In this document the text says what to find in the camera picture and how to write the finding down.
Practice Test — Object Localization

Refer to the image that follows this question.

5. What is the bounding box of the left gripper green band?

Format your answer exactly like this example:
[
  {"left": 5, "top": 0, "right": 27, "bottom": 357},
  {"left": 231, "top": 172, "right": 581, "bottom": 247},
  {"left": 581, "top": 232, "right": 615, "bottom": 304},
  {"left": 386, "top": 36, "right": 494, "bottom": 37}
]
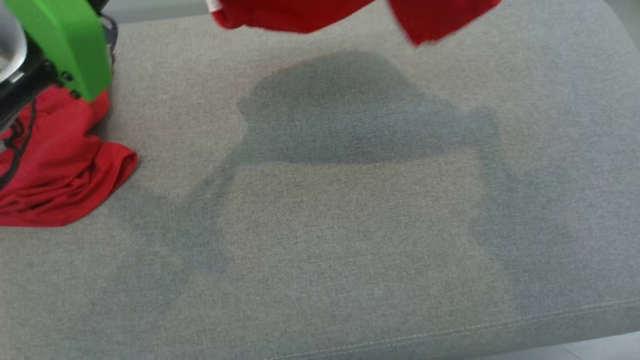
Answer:
[{"left": 0, "top": 0, "right": 118, "bottom": 133}]

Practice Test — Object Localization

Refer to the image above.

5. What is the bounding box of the red garment white stripe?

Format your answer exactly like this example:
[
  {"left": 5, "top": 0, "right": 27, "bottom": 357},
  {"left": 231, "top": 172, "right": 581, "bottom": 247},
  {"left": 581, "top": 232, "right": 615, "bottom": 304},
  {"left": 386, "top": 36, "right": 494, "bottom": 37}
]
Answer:
[{"left": 0, "top": 85, "right": 138, "bottom": 228}]

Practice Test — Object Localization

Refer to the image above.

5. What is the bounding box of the grey fabric sofa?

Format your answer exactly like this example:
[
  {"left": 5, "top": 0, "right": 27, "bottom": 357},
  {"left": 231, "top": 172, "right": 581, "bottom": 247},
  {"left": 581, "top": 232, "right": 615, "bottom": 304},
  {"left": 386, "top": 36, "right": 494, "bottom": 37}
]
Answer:
[{"left": 0, "top": 0, "right": 640, "bottom": 360}]

